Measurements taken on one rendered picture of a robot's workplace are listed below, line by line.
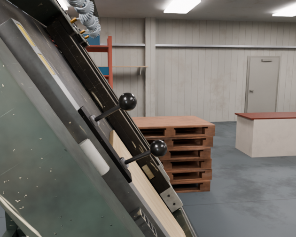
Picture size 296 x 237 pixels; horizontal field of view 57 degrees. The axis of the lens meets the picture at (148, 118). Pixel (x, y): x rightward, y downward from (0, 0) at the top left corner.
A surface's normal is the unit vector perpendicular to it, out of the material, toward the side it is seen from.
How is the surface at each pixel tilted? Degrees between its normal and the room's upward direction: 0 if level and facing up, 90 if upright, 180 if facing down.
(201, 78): 90
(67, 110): 90
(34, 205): 90
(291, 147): 90
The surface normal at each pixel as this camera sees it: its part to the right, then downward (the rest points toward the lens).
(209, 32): 0.13, 0.16
